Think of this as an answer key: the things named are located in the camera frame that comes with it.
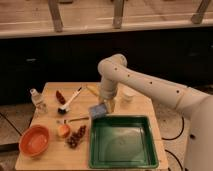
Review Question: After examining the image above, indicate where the red brown sausage toy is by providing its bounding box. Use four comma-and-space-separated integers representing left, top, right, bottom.
56, 90, 66, 104

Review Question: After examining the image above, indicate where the wooden table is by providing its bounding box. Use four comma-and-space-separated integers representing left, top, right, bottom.
15, 82, 168, 171

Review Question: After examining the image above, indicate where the black cable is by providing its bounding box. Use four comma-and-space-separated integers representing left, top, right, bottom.
161, 114, 186, 171

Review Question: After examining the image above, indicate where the metal spoon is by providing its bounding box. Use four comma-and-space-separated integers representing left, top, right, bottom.
56, 117, 89, 124

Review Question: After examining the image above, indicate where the orange bowl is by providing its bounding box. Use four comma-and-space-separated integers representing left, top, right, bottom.
19, 125, 50, 157

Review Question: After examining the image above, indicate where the clear plastic bottle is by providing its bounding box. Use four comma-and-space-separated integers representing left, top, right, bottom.
30, 88, 47, 114

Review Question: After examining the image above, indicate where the brown grape bunch toy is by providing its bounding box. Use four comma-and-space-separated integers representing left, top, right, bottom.
66, 125, 86, 148

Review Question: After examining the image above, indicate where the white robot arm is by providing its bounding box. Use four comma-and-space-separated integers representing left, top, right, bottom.
98, 54, 213, 171

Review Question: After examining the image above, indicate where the green plastic tray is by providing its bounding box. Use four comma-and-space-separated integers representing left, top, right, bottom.
89, 116, 159, 169

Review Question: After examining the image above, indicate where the blue sponge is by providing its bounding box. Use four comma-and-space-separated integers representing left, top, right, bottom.
89, 104, 108, 119

